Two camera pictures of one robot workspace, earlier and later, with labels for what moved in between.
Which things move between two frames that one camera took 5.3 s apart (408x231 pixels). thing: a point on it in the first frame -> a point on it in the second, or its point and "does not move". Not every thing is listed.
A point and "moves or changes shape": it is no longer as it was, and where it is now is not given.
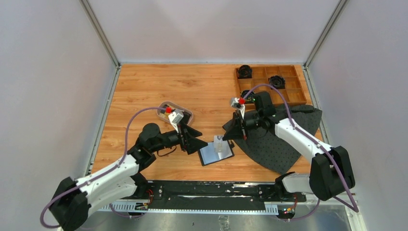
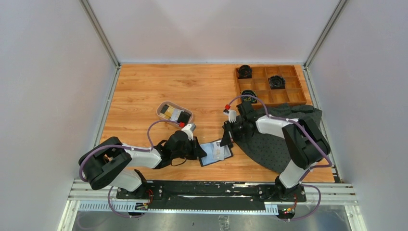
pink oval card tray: (163, 114) does not move
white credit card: (219, 144) moves or changes shape
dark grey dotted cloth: (272, 148) does not move
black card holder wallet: (215, 152) does not move
